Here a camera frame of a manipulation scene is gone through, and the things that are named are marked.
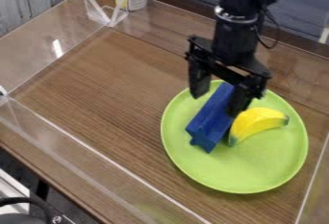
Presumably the black cable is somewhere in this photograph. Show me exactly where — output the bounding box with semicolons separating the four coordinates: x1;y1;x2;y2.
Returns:
0;196;53;224

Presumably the yellow toy banana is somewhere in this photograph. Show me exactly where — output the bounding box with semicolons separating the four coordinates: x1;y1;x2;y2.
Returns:
227;107;288;146

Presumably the clear acrylic enclosure wall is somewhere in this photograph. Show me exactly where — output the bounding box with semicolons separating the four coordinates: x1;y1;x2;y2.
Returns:
0;0;329;224

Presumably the blue cross-shaped block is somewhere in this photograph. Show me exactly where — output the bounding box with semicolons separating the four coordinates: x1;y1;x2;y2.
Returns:
184;83;234;153

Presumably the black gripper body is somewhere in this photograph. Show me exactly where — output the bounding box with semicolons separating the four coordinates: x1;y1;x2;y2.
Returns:
183;8;272;100

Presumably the green round plate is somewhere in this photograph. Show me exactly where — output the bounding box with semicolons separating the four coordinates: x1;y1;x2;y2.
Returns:
160;89;308;194

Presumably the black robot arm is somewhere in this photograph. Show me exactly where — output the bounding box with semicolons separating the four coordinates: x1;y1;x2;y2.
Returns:
184;0;278;116

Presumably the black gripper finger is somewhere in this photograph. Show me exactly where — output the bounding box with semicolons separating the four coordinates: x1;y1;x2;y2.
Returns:
188;60;211;99
226;82;256;117

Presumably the clear acrylic corner bracket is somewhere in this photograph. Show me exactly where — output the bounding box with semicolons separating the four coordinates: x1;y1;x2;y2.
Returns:
82;0;128;28

